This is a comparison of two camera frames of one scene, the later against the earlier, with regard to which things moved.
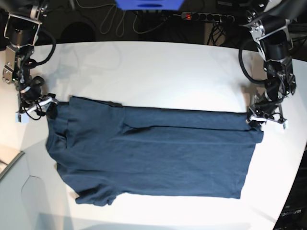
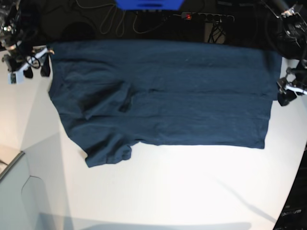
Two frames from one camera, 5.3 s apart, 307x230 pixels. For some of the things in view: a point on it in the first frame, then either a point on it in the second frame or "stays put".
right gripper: (271, 110) → (295, 79)
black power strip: (207, 17) stays put
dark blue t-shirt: (103, 150) → (112, 96)
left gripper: (38, 105) → (16, 60)
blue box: (166, 5) stays put
